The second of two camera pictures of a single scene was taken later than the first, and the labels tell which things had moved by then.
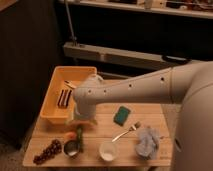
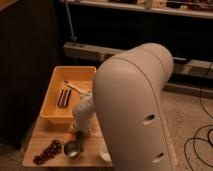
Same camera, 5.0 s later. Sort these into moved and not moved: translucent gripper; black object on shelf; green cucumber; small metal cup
Moved: translucent gripper
Not moved: small metal cup; black object on shelf; green cucumber
